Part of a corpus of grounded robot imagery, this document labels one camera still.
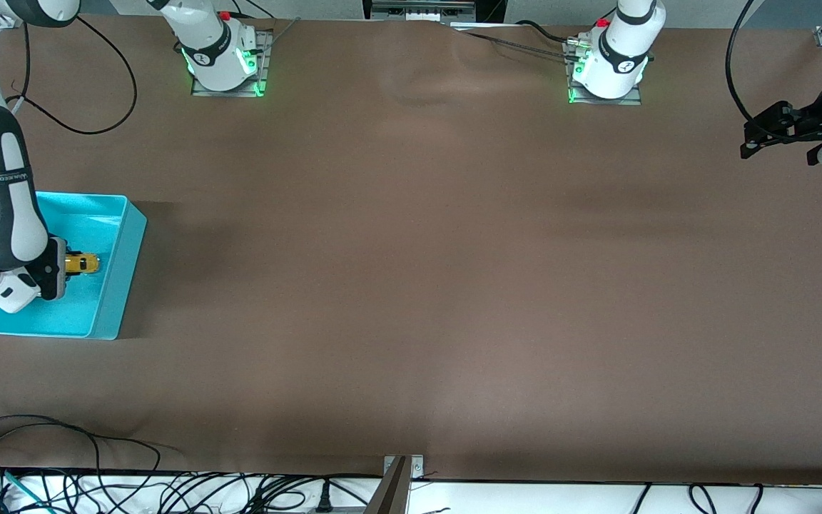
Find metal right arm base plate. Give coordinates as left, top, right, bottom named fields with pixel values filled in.
left=191, top=30, right=273, bottom=98

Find long black looped cable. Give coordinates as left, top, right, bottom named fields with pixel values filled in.
left=0, top=413, right=187, bottom=514

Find metal table bracket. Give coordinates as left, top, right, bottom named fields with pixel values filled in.
left=364, top=454, right=427, bottom=514

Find thin grey cable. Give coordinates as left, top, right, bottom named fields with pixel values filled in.
left=264, top=17, right=303, bottom=52

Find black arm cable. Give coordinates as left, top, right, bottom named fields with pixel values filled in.
left=724, top=0, right=763, bottom=124
left=7, top=14, right=138, bottom=136

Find teal cable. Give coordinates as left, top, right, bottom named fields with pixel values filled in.
left=0, top=465, right=56, bottom=514

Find black box with sockets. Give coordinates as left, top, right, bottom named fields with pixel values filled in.
left=362, top=0, right=480, bottom=23

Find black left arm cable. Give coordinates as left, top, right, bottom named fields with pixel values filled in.
left=724, top=0, right=763, bottom=124

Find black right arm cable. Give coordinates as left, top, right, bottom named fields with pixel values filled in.
left=7, top=14, right=138, bottom=136

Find white ledge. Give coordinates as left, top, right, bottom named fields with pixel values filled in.
left=0, top=474, right=822, bottom=514

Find tangled black cables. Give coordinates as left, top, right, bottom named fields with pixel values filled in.
left=0, top=468, right=383, bottom=514

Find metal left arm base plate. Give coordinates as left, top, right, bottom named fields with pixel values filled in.
left=566, top=39, right=644, bottom=107

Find braided grey cable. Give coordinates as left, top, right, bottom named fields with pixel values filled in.
left=452, top=26, right=577, bottom=59

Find yellow beetle toy car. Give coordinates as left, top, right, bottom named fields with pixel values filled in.
left=64, top=252, right=101, bottom=276

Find brown table cover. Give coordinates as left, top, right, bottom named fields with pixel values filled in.
left=0, top=14, right=822, bottom=485

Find grey power strip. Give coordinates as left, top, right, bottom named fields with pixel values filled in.
left=268, top=503, right=383, bottom=514

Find teal plastic bin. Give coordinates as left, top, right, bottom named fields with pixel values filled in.
left=0, top=191, right=148, bottom=341

